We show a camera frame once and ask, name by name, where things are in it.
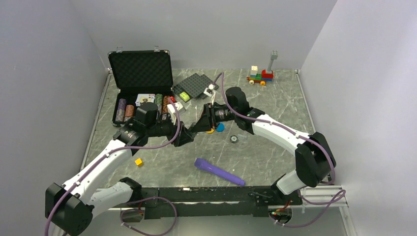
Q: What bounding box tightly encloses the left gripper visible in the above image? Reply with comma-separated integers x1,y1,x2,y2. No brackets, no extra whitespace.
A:
146,113,194,147

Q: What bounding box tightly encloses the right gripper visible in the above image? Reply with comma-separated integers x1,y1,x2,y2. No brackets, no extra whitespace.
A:
192,102,238,133

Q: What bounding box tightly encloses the single dark poker chip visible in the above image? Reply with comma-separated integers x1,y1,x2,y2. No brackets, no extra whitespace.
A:
230,135,238,144

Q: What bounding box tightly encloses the red tan poker chip stack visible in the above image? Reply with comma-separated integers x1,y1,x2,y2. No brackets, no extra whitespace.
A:
123,105,135,122

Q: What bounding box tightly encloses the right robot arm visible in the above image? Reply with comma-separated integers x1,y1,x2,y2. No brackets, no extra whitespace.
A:
190,87,336,205

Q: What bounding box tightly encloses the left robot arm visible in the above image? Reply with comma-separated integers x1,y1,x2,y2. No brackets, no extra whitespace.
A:
44,102,195,236

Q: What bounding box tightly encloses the black poker set case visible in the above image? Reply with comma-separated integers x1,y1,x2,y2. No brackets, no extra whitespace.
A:
108,50,174,127

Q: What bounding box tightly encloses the blue round disc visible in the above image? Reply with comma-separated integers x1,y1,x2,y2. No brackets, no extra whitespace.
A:
216,123,225,132

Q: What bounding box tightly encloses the purple flashlight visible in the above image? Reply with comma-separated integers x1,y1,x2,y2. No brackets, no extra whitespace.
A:
194,158,245,186

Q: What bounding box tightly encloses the lime green toy block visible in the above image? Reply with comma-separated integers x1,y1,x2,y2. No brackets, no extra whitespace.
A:
179,92,191,102

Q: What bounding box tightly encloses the dark grey building baseplate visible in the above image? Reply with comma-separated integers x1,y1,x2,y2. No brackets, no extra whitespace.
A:
173,73,200,99

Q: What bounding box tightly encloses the orange poker chip stack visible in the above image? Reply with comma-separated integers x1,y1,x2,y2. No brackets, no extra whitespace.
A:
162,96,171,113

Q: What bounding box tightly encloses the clear round dealer button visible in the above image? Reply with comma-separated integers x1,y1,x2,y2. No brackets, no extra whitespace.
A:
237,132,248,143

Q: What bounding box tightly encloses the green poker chip stack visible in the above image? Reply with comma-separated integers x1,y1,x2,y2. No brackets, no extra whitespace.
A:
154,94,164,114

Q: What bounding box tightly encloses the small yellow cube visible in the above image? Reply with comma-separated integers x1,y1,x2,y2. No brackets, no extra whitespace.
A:
135,158,144,167

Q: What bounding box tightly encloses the playing cards deck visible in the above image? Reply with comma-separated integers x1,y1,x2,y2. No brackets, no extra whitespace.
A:
135,93,155,107

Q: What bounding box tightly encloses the toy brick train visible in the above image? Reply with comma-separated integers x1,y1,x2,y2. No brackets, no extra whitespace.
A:
246,50,278,86

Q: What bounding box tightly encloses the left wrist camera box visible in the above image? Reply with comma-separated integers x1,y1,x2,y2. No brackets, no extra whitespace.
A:
167,102,186,124

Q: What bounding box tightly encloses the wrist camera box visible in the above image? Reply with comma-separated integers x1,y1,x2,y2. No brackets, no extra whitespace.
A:
167,102,186,124
203,84,216,105

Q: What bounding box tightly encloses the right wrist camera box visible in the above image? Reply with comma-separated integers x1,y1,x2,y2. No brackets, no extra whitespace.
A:
203,84,216,105

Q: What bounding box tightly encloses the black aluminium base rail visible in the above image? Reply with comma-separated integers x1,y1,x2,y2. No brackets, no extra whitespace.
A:
54,185,354,236

